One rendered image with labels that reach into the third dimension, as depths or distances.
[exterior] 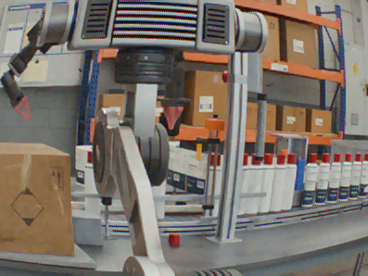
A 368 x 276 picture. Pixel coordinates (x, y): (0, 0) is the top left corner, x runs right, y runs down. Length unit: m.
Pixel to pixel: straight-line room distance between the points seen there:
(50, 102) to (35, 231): 5.04
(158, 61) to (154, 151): 0.19
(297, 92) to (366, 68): 1.20
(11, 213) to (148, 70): 0.50
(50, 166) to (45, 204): 0.10
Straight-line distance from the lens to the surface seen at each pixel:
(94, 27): 1.44
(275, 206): 2.26
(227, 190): 1.98
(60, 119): 6.54
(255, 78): 1.98
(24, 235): 1.52
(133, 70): 1.46
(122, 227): 1.99
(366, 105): 7.59
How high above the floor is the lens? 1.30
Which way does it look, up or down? 5 degrees down
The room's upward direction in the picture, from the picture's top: 4 degrees clockwise
